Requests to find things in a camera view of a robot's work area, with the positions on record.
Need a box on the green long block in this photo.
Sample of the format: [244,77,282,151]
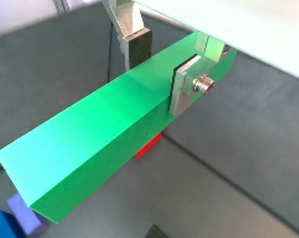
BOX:
[0,32,238,224]

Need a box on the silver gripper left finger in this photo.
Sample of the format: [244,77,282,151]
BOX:
[103,0,152,70]

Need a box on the purple comb-shaped block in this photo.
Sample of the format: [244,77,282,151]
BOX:
[8,193,48,237]

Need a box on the blue long block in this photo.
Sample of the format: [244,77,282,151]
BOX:
[0,210,27,238]

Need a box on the red comb-shaped block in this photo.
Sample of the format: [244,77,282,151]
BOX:
[135,133,163,158]

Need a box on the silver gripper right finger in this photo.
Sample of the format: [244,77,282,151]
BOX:
[170,32,232,117]

